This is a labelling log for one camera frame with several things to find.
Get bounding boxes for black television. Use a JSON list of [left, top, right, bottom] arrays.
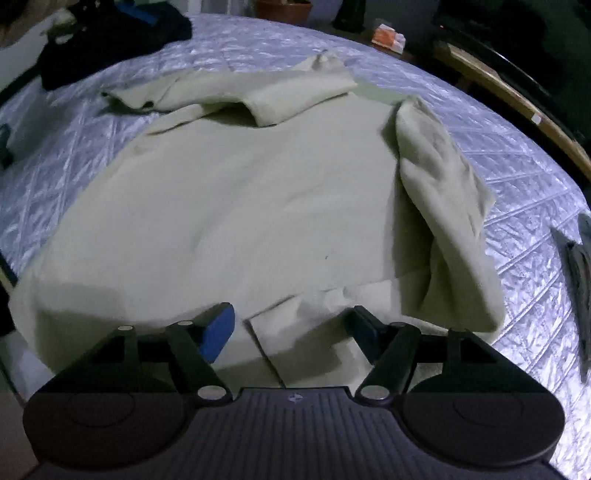
[[431, 0, 591, 154]]

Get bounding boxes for orange tissue pack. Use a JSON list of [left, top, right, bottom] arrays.
[[371, 23, 407, 53]]

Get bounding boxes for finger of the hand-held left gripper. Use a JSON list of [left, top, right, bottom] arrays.
[[115, 1, 160, 27]]

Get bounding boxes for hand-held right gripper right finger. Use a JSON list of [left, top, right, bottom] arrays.
[[344, 305, 541, 407]]

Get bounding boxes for pale green sweatshirt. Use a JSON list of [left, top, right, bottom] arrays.
[[9, 50, 507, 393]]

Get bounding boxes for light wooden bench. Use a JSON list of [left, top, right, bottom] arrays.
[[434, 41, 591, 182]]

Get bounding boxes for black garment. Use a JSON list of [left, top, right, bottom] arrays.
[[39, 0, 193, 91]]

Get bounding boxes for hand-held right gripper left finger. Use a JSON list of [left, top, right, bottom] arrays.
[[46, 302, 236, 406]]

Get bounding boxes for terracotta potted plant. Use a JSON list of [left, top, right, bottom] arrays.
[[254, 0, 313, 27]]

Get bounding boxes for black speaker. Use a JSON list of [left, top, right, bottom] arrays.
[[332, 0, 368, 33]]

